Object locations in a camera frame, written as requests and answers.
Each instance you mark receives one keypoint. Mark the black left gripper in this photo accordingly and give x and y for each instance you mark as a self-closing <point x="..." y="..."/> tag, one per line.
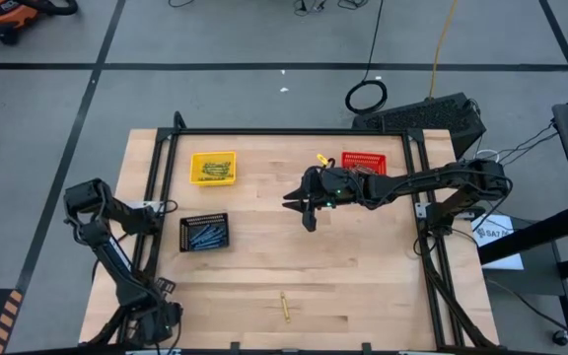
<point x="158" y="320"/>

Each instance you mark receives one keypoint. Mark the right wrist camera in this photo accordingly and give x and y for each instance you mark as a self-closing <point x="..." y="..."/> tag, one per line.
<point x="309" y="220"/>

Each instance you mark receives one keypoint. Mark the black caster wheel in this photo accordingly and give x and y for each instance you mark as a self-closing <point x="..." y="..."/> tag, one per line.
<point x="561" y="337"/>

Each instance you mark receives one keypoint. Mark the black aluminium table frame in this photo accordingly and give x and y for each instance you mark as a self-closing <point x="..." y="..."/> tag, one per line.
<point x="289" y="132"/>

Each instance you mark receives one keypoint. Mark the black plastic basket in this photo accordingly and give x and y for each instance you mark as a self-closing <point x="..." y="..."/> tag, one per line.
<point x="184" y="232"/>

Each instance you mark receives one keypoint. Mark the brown crayon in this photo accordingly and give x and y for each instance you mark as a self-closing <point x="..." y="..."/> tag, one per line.
<point x="365" y="168"/>
<point x="372" y="170"/>

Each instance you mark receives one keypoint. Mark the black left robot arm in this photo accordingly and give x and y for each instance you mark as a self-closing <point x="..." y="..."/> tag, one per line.
<point x="111" y="256"/>

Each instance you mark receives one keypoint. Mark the red plastic basket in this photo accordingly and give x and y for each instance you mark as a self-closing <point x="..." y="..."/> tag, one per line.
<point x="363" y="158"/>

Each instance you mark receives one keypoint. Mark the yellow plastic basket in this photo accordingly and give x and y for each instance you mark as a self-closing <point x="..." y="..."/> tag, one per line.
<point x="195" y="177"/>

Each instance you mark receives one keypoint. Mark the black computer case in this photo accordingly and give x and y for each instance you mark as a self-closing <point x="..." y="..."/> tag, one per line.
<point x="422" y="116"/>

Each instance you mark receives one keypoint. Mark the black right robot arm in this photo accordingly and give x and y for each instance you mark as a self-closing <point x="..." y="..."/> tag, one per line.
<point x="437" y="182"/>

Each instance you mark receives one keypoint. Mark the white paper sheet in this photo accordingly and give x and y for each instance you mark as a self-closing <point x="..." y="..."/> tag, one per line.
<point x="501" y="241"/>

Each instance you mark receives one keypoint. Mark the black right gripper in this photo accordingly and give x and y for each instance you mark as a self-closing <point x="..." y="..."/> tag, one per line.
<point x="335" y="187"/>

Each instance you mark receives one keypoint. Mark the yellow crayon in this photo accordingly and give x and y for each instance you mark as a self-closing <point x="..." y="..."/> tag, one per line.
<point x="285" y="308"/>

